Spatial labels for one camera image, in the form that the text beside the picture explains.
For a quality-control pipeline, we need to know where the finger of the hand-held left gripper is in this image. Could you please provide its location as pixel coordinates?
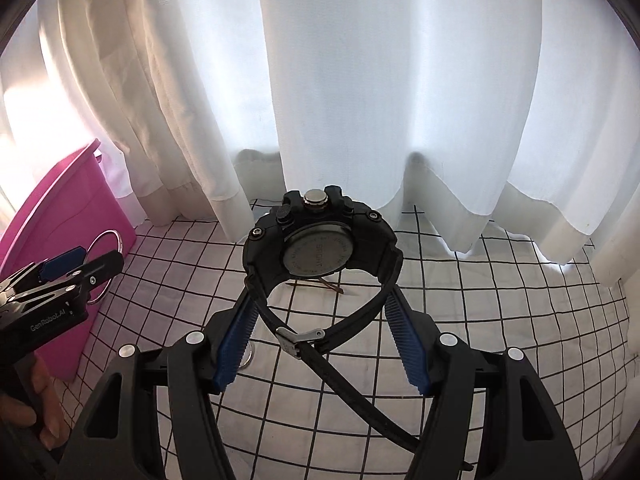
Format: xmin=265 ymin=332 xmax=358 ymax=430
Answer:
xmin=9 ymin=251 xmax=126 ymax=307
xmin=5 ymin=246 xmax=87 ymax=285

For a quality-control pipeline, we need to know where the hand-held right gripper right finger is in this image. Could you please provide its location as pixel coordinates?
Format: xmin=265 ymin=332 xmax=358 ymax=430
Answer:
xmin=384 ymin=284 xmax=583 ymax=480

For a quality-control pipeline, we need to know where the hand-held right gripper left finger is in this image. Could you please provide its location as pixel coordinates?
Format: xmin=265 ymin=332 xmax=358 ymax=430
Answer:
xmin=57 ymin=300 xmax=261 ymax=480

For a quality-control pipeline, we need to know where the large metal ring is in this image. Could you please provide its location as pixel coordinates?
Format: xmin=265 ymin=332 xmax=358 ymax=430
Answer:
xmin=86 ymin=229 xmax=124 ymax=306

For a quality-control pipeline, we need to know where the pink plastic bin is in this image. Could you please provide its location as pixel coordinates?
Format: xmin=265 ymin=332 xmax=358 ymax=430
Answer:
xmin=0 ymin=139 xmax=137 ymax=385

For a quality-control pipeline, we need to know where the black wrist watch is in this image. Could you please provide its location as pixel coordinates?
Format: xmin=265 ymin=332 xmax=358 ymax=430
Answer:
xmin=242 ymin=186 xmax=421 ymax=454

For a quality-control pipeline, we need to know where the person's left hand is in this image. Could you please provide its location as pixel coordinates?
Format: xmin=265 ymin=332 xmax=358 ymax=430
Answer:
xmin=0 ymin=360 xmax=64 ymax=450

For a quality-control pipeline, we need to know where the white checked tablecloth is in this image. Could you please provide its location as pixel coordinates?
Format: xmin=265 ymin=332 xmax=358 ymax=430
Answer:
xmin=65 ymin=200 xmax=628 ymax=480

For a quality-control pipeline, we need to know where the beige curtain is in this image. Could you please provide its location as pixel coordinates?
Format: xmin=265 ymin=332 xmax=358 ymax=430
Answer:
xmin=37 ymin=0 xmax=281 ymax=243

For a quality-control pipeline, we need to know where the white sheer curtain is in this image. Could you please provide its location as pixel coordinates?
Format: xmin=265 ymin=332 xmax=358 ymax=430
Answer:
xmin=250 ymin=0 xmax=640 ymax=291

